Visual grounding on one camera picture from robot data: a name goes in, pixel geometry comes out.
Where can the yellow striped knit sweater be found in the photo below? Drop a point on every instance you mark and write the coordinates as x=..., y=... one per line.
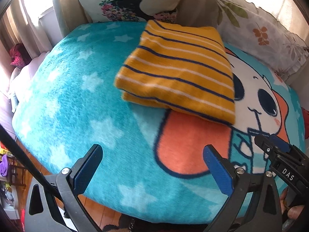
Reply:
x=185, y=69

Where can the person's right hand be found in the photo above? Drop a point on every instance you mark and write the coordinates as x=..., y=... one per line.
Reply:
x=294, y=212

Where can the white leaf print pillow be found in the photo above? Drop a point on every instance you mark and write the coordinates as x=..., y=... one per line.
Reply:
x=256, y=32

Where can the white eyelash face cushion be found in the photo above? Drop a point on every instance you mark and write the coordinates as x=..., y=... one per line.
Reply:
x=130, y=0

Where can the turquoise cartoon fleece blanket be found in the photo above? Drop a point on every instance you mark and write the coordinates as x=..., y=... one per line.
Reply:
x=152, y=166

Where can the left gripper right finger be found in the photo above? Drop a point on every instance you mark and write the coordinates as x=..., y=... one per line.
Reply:
x=252, y=199

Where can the beige curtain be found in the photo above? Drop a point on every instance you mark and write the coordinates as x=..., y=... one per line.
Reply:
x=38, y=24

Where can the pink fabric item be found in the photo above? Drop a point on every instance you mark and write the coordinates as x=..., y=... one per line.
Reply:
x=19, y=56

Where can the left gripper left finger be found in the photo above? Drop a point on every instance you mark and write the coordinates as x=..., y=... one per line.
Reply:
x=42, y=212

